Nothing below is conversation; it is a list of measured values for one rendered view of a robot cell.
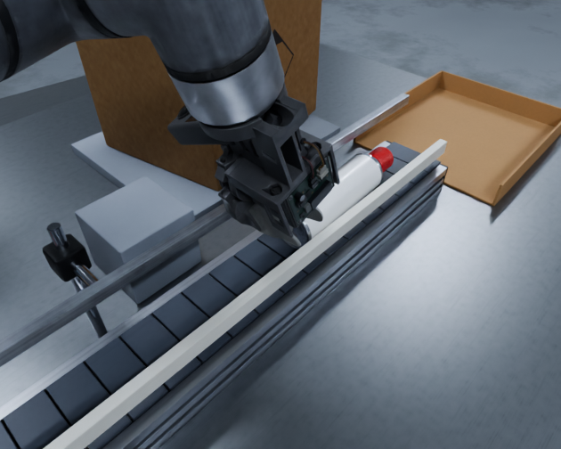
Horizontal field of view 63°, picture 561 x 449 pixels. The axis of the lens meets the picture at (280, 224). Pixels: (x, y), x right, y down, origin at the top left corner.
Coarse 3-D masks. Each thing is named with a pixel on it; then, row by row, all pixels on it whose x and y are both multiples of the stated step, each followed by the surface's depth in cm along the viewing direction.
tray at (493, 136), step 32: (416, 96) 91; (448, 96) 94; (480, 96) 91; (512, 96) 87; (384, 128) 84; (416, 128) 84; (448, 128) 84; (480, 128) 84; (512, 128) 84; (544, 128) 84; (448, 160) 76; (480, 160) 76; (512, 160) 76; (480, 192) 70
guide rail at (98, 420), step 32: (416, 160) 62; (384, 192) 57; (352, 224) 54; (256, 288) 45; (224, 320) 42; (192, 352) 41; (128, 384) 38; (160, 384) 39; (96, 416) 36; (64, 448) 34
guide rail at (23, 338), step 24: (408, 96) 66; (360, 120) 61; (336, 144) 57; (216, 216) 46; (168, 240) 44; (192, 240) 45; (144, 264) 42; (96, 288) 39; (120, 288) 41; (48, 312) 37; (72, 312) 38; (24, 336) 36; (0, 360) 35
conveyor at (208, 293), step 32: (256, 256) 53; (288, 256) 53; (320, 256) 53; (192, 288) 50; (224, 288) 50; (288, 288) 50; (160, 320) 47; (192, 320) 47; (96, 352) 44; (128, 352) 44; (160, 352) 44; (64, 384) 41; (96, 384) 41; (32, 416) 39; (64, 416) 40; (128, 416) 40; (0, 448) 37; (32, 448) 37; (96, 448) 37
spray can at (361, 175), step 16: (352, 160) 59; (368, 160) 59; (384, 160) 62; (352, 176) 57; (368, 176) 58; (336, 192) 55; (352, 192) 56; (368, 192) 59; (320, 208) 53; (336, 208) 54; (304, 224) 51; (320, 224) 52; (304, 240) 53
